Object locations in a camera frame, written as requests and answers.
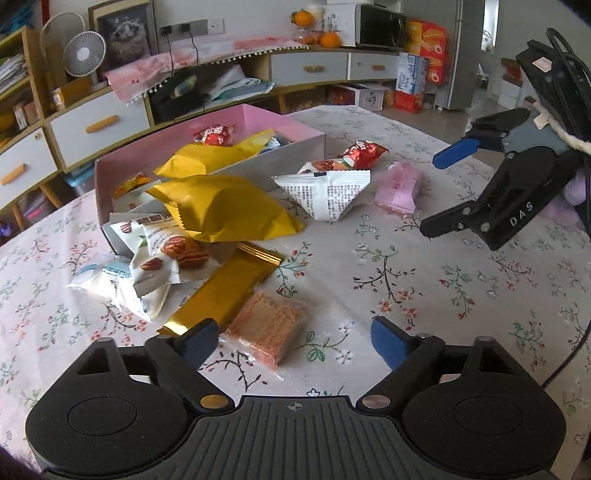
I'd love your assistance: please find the framed cat picture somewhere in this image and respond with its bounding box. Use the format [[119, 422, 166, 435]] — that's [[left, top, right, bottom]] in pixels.
[[88, 0, 158, 76]]

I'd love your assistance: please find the pecan kernel snack bag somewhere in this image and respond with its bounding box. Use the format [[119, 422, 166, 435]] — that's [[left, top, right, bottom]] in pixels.
[[110, 213, 219, 297]]

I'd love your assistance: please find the pink wafer pack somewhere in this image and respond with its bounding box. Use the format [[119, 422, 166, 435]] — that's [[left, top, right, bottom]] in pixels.
[[221, 290, 308, 371]]

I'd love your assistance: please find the orange white cookie pack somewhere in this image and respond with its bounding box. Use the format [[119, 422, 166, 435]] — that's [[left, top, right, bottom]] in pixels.
[[112, 173, 161, 200]]

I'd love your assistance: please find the yellow cake snack pack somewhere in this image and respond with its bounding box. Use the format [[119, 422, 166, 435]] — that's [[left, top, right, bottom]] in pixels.
[[257, 131, 293, 155]]

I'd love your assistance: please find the orange fruit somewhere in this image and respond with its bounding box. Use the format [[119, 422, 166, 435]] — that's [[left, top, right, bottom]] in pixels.
[[318, 31, 342, 48], [290, 10, 315, 28]]

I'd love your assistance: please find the pink cloth cover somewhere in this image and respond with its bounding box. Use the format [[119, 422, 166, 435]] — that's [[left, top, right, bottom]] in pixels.
[[105, 37, 308, 104]]

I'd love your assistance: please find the white microwave oven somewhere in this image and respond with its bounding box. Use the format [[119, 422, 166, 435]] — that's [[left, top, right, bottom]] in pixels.
[[322, 2, 407, 50]]

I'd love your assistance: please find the white blue snack pack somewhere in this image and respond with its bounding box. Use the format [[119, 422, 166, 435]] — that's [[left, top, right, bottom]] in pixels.
[[67, 256, 170, 322]]

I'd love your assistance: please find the purple gloved right hand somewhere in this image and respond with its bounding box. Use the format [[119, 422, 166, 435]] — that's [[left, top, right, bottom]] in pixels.
[[540, 169, 589, 231]]

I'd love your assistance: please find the gold brown snack bar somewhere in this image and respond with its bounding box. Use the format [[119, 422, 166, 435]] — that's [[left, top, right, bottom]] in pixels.
[[158, 242, 283, 336]]

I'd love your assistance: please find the white desk fan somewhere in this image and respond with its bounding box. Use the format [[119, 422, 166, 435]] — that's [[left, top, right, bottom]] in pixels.
[[63, 31, 106, 91]]

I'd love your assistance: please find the large yellow snack bag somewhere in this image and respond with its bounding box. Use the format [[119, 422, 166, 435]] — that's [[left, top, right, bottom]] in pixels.
[[147, 175, 304, 243]]

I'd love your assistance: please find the red snack pack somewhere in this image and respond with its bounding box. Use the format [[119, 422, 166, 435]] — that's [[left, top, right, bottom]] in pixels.
[[341, 140, 389, 170], [193, 124, 235, 147]]

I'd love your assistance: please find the pink cardboard box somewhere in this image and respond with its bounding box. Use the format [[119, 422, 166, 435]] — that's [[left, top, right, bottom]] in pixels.
[[95, 104, 327, 257]]

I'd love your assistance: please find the wooden white drawer cabinet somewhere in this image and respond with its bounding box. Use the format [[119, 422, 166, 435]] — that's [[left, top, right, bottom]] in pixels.
[[1, 27, 399, 210]]

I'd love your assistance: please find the white triangular nut bag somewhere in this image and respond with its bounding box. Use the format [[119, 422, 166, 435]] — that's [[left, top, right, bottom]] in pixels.
[[273, 160, 372, 222]]

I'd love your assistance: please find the pink snack pack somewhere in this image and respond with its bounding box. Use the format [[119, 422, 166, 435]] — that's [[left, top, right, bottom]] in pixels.
[[375, 162, 423, 215]]

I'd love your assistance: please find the cream white snack pack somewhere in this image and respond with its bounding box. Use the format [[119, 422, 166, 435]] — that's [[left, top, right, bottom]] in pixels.
[[112, 191, 163, 213]]

